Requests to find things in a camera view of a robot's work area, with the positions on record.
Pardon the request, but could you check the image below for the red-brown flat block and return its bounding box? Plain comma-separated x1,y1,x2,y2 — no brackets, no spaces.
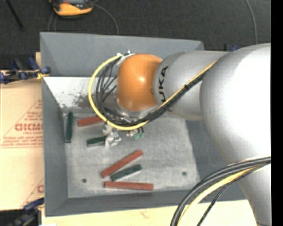
100,149,144,178
103,181,154,191
77,115,105,127

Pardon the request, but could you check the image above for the dark green flat block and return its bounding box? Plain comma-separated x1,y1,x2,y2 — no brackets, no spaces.
110,164,143,182
64,112,74,144
86,136,108,148

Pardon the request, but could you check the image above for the grey metal bin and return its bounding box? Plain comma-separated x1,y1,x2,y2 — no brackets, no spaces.
39,31,250,217

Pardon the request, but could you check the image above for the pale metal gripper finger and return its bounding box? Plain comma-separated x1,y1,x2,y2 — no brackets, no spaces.
103,123,114,136
105,131,122,148

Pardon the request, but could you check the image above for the brown cardboard board red print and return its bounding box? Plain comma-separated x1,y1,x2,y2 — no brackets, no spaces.
0,69,46,212

